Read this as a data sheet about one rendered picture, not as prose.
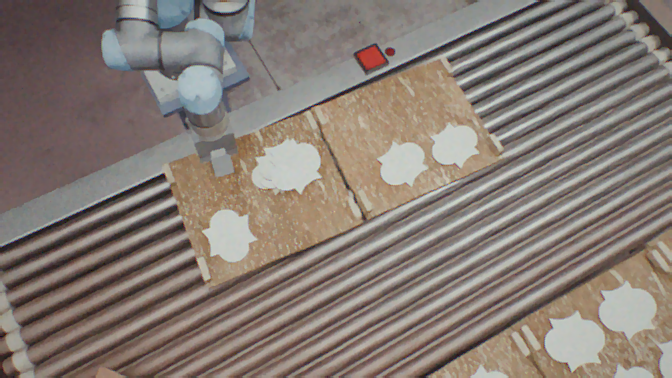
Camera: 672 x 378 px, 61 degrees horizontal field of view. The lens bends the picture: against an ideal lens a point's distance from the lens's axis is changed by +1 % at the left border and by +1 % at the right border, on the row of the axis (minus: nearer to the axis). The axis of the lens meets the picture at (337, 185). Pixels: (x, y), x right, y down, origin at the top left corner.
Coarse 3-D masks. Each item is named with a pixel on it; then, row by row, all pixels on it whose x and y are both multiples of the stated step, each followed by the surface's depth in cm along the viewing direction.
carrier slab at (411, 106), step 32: (352, 96) 156; (384, 96) 156; (416, 96) 157; (448, 96) 157; (320, 128) 152; (352, 128) 152; (384, 128) 152; (416, 128) 153; (480, 128) 154; (352, 160) 148; (480, 160) 150; (352, 192) 146; (384, 192) 145; (416, 192) 146
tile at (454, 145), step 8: (448, 128) 152; (456, 128) 152; (464, 128) 153; (432, 136) 151; (440, 136) 151; (448, 136) 151; (456, 136) 152; (464, 136) 152; (472, 136) 152; (440, 144) 150; (448, 144) 151; (456, 144) 151; (464, 144) 151; (472, 144) 151; (432, 152) 150; (440, 152) 150; (448, 152) 150; (456, 152) 150; (464, 152) 150; (472, 152) 150; (440, 160) 149; (448, 160) 149; (456, 160) 149; (464, 160) 149
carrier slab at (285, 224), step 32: (288, 128) 151; (192, 160) 146; (256, 160) 147; (320, 160) 148; (192, 192) 143; (224, 192) 143; (256, 192) 144; (288, 192) 144; (320, 192) 145; (192, 224) 140; (256, 224) 141; (288, 224) 141; (320, 224) 141; (352, 224) 142; (256, 256) 138
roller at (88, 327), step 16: (640, 48) 168; (608, 64) 166; (576, 80) 163; (592, 80) 165; (544, 96) 160; (560, 96) 163; (496, 112) 159; (512, 112) 158; (528, 112) 160; (496, 128) 158; (192, 272) 137; (160, 288) 135; (176, 288) 136; (128, 304) 133; (144, 304) 134; (96, 320) 132; (112, 320) 133; (64, 336) 130; (80, 336) 131; (32, 352) 129; (48, 352) 129; (16, 368) 127
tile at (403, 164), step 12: (396, 144) 150; (408, 144) 150; (384, 156) 148; (396, 156) 149; (408, 156) 149; (420, 156) 149; (384, 168) 147; (396, 168) 147; (408, 168) 147; (420, 168) 148; (384, 180) 146; (396, 180) 146; (408, 180) 146
